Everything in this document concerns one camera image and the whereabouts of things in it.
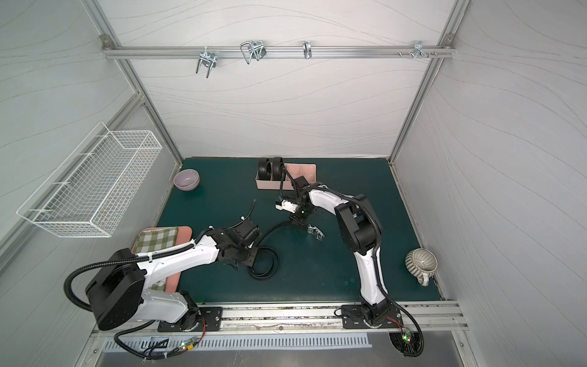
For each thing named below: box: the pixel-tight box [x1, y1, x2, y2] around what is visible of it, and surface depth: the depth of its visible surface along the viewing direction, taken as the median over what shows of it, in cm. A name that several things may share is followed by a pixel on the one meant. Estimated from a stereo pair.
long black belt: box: [258, 157, 273, 181], surface depth 106 cm
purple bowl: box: [173, 168, 201, 192], surface depth 109 cm
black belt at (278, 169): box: [272, 156, 286, 182], surface depth 103 cm
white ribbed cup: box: [405, 247, 438, 287], surface depth 82 cm
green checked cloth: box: [133, 226, 179, 254], surface depth 93 cm
